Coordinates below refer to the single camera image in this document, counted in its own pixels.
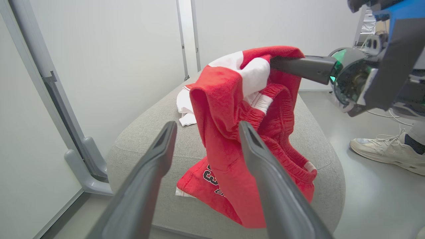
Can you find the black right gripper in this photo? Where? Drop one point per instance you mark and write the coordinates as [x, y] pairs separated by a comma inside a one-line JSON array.
[[352, 76]]

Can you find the red white basketball shorts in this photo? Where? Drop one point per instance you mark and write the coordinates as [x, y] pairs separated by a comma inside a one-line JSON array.
[[225, 149]]

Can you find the white garment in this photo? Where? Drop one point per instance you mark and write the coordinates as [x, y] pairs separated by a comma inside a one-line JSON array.
[[185, 108]]

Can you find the white storage shelf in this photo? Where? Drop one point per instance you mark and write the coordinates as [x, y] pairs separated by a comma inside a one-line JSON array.
[[368, 25]]

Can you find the right wrist camera blue mount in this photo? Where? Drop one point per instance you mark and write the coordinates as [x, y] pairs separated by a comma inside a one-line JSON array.
[[398, 49]]

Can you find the white sneaker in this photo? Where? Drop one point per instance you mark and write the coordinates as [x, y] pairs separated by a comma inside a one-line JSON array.
[[385, 151]]

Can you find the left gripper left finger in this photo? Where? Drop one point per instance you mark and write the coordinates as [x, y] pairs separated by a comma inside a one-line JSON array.
[[139, 192]]

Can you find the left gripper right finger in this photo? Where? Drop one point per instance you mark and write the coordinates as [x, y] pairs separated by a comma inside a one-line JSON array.
[[279, 199]]

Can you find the grey wall profile strip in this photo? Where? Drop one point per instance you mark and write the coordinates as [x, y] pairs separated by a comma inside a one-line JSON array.
[[196, 36], [182, 39]]

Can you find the person leg with black sock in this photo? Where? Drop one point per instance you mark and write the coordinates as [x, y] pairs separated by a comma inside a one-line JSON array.
[[416, 139]]

